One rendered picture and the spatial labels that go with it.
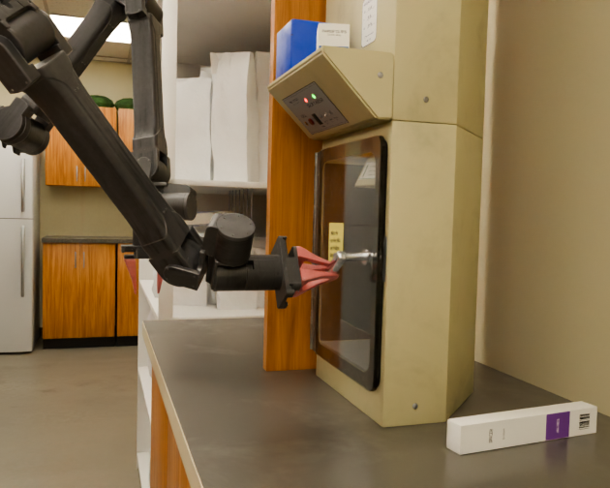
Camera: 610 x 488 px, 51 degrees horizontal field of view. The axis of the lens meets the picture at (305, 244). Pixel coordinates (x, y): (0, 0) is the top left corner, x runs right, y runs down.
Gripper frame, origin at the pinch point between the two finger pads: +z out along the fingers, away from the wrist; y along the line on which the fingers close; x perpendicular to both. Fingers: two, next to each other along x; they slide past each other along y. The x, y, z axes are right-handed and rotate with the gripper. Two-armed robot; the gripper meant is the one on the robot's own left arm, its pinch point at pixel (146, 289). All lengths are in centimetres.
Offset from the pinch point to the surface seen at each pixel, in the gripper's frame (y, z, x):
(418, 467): 30, 17, -61
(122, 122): 12, -96, 476
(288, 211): 27.4, -16.4, -8.9
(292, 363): 28.9, 15.1, -8.7
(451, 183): 43, -21, -46
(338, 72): 24, -37, -46
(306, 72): 22, -39, -36
